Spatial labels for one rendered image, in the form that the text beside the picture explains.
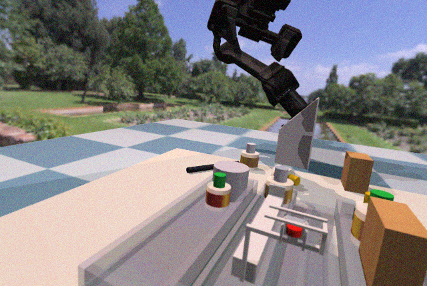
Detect black flat bar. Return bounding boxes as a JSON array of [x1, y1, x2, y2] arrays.
[[186, 164, 214, 173]]

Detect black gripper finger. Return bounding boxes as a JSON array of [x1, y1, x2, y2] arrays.
[[271, 29, 297, 62], [213, 4, 238, 45]]

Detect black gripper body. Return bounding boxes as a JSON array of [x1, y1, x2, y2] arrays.
[[207, 0, 302, 58]]

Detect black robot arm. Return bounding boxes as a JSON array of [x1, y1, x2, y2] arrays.
[[212, 0, 310, 120]]

